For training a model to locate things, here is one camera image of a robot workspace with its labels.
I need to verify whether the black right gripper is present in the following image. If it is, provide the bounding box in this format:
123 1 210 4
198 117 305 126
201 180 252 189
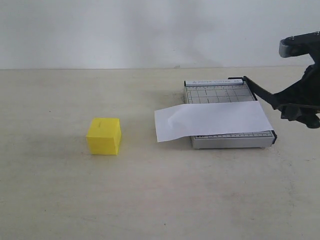
276 31 320 129

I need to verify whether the black cutter blade lever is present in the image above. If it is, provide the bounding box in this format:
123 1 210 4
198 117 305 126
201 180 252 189
243 76 283 111

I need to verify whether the white paper sheet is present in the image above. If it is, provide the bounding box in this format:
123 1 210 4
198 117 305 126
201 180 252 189
154 101 274 143

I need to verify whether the yellow foam cube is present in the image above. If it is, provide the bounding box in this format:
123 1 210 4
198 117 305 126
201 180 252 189
86 117 122 156

